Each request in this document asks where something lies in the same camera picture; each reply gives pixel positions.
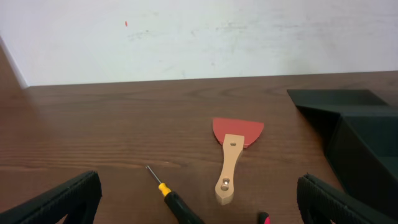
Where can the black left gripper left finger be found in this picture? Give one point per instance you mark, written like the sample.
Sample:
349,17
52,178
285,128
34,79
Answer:
74,201

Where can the red black pliers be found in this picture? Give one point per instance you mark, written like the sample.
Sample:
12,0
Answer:
263,218

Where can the orange scraper wooden handle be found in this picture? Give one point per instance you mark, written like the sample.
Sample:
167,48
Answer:
234,135

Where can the black yellow screwdriver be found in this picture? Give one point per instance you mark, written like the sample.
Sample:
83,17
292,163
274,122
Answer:
175,203

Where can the dark green open box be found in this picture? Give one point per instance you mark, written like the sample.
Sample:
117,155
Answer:
359,132

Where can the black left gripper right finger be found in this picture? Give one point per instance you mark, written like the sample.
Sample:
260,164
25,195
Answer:
320,203

